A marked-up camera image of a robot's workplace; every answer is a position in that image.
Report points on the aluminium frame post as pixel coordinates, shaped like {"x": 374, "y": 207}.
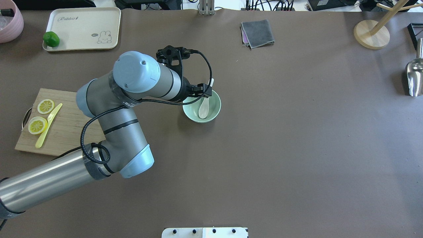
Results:
{"x": 206, "y": 7}

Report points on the white ceramic spoon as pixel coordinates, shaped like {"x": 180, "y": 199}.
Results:
{"x": 204, "y": 108}

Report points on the metal scoop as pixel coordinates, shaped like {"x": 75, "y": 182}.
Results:
{"x": 414, "y": 72}

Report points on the green lime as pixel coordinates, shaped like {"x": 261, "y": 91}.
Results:
{"x": 51, "y": 39}

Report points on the single lemon slice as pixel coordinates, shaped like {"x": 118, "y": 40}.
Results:
{"x": 45, "y": 106}

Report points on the lemon slice stack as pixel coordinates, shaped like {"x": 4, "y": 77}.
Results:
{"x": 37, "y": 125}

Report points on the wooden mug tree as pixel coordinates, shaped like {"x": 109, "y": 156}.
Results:
{"x": 373, "y": 34}

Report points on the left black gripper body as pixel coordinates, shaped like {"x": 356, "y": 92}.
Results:
{"x": 185, "y": 90}

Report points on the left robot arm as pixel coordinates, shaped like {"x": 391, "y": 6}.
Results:
{"x": 112, "y": 140}

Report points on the bamboo cutting board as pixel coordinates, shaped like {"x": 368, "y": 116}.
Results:
{"x": 64, "y": 133}

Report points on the cream rabbit tray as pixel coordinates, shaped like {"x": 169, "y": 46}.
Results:
{"x": 84, "y": 28}

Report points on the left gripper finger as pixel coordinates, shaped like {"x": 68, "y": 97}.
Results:
{"x": 197, "y": 94}
{"x": 199, "y": 87}

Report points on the light green bowl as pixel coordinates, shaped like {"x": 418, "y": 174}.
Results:
{"x": 191, "y": 110}

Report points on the yellow plastic knife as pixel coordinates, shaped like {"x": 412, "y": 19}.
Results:
{"x": 50, "y": 119}

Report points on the pink bowl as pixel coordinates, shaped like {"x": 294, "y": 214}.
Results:
{"x": 14, "y": 28}

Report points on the grey folded cloth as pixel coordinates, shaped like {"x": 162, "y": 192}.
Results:
{"x": 256, "y": 34}

